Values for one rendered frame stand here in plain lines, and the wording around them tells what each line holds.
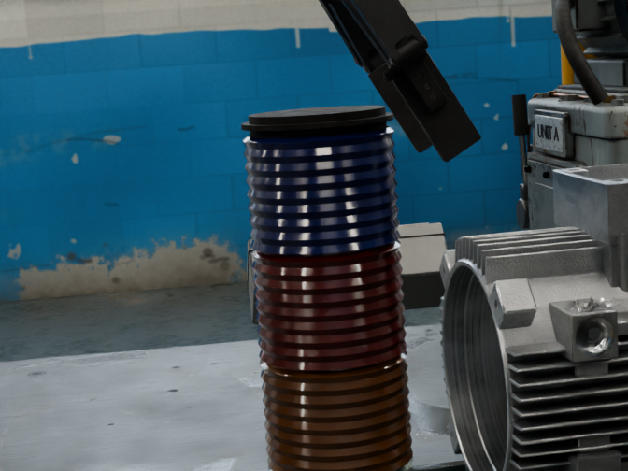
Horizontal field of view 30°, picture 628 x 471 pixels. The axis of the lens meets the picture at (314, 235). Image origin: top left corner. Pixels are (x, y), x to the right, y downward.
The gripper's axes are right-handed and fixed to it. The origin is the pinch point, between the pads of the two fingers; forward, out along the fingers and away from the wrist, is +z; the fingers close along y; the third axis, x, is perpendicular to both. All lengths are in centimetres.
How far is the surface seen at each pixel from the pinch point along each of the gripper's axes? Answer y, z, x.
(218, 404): 64, 26, 32
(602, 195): -10.2, 9.1, -4.9
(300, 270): -38.6, -4.2, 13.7
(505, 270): -9.9, 9.6, 2.9
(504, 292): -13.0, 9.8, 4.2
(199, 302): 510, 98, 67
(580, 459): -15.8, 20.3, 6.2
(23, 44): 559, -60, 67
